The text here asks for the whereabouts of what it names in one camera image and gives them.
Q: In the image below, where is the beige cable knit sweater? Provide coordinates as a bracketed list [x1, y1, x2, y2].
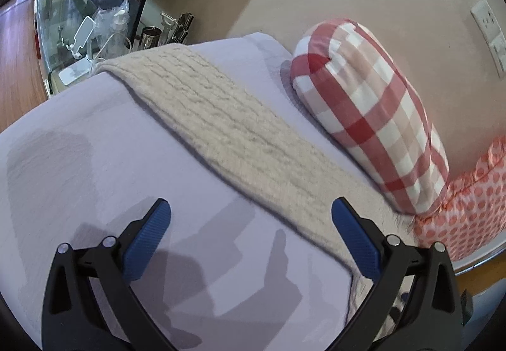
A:
[97, 44, 412, 316]

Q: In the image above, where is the orange polka dot pillow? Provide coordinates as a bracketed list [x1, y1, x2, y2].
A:
[413, 136, 506, 261]

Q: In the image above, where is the lavender bed sheet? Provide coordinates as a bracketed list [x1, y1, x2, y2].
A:
[0, 32, 377, 351]

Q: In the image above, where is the red white checkered pillow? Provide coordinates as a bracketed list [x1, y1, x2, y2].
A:
[291, 19, 449, 216]

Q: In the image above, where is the white phone stand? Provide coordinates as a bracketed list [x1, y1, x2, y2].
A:
[68, 16, 95, 59]

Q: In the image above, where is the metal cup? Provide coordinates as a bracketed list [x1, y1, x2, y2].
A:
[139, 27, 162, 50]

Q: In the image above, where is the clear plastic bag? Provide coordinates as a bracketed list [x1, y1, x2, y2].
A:
[93, 0, 132, 60]

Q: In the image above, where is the dark metal holder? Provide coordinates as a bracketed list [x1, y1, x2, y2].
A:
[159, 12, 195, 45]

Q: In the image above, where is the glass side table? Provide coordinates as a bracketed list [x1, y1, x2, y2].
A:
[34, 0, 139, 97]

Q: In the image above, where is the wooden bed frame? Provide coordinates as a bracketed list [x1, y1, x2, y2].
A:
[456, 253, 506, 295]

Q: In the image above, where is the white charging cable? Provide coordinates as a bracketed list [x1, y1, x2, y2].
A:
[84, 28, 134, 75]

